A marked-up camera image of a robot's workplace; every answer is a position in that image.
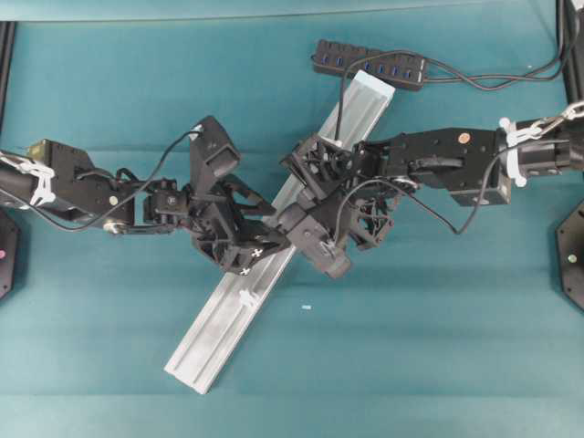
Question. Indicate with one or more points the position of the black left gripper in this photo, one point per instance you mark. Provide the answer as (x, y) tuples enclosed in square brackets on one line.
[(219, 230)]

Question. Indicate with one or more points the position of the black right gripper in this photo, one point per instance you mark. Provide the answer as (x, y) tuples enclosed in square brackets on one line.
[(348, 182)]

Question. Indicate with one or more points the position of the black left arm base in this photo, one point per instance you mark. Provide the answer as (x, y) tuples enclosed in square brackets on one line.
[(10, 233)]

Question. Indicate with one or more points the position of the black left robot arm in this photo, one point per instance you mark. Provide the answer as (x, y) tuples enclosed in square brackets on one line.
[(61, 181)]

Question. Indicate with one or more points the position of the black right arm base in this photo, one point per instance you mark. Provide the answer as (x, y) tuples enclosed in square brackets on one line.
[(569, 239)]

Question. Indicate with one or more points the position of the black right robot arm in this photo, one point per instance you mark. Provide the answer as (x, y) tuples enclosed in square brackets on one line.
[(476, 167)]

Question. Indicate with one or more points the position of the black USB hub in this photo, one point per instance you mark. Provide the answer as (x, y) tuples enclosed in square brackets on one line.
[(401, 69)]

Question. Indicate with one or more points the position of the teal table cloth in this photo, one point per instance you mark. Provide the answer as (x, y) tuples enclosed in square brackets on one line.
[(428, 335)]

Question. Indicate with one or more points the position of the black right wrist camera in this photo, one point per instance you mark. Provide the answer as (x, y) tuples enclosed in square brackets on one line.
[(312, 239)]

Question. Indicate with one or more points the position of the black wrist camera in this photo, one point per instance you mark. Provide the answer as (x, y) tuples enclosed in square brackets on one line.
[(312, 239), (212, 155)]

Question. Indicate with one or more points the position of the silver aluminium rail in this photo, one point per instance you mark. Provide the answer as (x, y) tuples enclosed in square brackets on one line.
[(227, 314)]

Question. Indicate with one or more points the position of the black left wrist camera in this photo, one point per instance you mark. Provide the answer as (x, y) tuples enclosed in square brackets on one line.
[(212, 155)]

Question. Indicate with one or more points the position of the black right frame post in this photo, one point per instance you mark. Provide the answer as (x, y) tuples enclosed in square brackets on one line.
[(570, 30)]

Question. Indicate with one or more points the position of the black frame post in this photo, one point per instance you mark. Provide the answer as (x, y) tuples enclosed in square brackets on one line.
[(8, 34), (570, 30)]

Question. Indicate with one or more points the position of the black left frame post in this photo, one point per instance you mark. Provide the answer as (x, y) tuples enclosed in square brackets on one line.
[(8, 34)]

